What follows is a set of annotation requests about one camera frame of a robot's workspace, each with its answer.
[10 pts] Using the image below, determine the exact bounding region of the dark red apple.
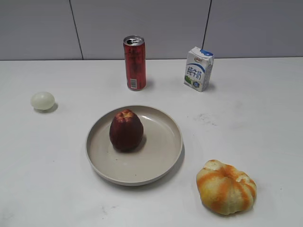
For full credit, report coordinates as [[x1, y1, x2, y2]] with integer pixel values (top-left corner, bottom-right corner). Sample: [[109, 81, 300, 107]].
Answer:
[[109, 109, 143, 151]]

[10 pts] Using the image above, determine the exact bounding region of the white blue milk carton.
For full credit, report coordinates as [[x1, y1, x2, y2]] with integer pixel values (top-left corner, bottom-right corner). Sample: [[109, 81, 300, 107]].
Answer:
[[184, 47, 214, 92]]

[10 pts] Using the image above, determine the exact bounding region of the yellow orange toy pumpkin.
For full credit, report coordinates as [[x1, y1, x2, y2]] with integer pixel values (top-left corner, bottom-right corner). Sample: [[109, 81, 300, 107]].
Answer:
[[196, 159, 257, 215]]

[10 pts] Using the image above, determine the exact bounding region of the white egg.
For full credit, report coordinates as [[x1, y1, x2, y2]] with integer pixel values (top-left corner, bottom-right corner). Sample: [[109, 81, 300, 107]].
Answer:
[[30, 92, 55, 111]]

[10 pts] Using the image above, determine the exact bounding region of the red soda can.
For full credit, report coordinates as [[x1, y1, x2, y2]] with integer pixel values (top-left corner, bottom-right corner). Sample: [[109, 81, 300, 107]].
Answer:
[[123, 35, 147, 91]]

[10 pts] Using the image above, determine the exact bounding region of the beige round plate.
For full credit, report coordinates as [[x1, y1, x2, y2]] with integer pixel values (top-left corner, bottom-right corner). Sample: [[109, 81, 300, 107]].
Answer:
[[86, 105, 183, 186]]

